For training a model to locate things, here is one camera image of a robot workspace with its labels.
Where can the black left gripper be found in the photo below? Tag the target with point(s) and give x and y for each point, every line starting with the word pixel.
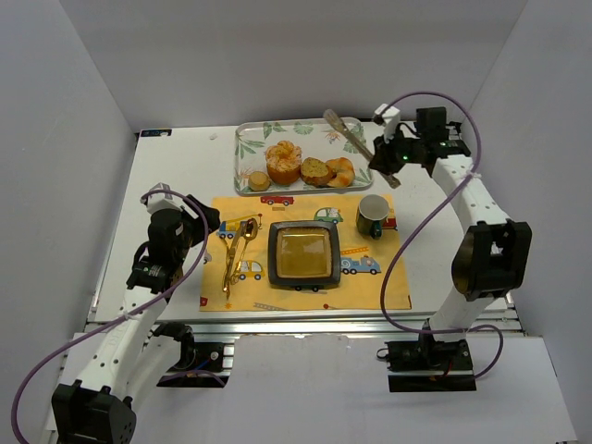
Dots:
pixel 198 219

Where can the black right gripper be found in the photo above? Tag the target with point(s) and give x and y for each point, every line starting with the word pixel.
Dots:
pixel 386 154

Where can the metal serving tongs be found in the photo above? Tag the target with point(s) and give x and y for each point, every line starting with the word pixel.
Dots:
pixel 337 125

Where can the large orange sugared bun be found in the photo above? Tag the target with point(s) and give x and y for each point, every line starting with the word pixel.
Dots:
pixel 283 162

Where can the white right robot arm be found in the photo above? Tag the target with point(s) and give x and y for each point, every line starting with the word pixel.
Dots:
pixel 491 259

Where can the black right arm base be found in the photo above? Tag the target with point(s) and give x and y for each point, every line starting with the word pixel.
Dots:
pixel 425 365

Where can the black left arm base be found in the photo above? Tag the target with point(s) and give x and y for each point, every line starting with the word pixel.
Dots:
pixel 201 364

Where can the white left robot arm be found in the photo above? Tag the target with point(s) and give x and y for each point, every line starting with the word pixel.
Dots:
pixel 102 403

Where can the herb bread slice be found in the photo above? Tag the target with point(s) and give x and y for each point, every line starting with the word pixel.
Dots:
pixel 316 172

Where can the gold fork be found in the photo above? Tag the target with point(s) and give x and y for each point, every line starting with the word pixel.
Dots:
pixel 231 248

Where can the gold spoon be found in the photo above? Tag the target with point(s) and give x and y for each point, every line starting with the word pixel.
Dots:
pixel 250 233

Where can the twisted orange croissant roll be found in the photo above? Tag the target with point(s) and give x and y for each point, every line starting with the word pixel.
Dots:
pixel 343 170

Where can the dark green mug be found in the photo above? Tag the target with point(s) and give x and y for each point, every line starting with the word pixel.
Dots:
pixel 372 213

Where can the small round yellow cake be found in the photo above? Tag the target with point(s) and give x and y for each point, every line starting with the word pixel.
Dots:
pixel 259 181

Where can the white leaf-print tray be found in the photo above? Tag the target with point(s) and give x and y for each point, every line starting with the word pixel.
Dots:
pixel 315 139

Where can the black square plate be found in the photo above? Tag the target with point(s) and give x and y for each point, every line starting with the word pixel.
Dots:
pixel 303 255

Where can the blue left table label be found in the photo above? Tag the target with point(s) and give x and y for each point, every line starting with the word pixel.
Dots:
pixel 150 133

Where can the yellow vehicle-print placemat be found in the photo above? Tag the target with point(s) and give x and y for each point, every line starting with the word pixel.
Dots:
pixel 363 260

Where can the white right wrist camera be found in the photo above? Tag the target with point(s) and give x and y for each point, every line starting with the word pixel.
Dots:
pixel 388 117

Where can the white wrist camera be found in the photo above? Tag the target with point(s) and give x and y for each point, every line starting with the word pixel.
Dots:
pixel 161 199
pixel 388 117

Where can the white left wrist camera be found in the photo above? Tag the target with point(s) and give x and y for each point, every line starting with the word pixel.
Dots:
pixel 161 199

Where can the aluminium table frame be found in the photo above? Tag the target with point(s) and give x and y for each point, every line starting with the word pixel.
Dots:
pixel 201 161

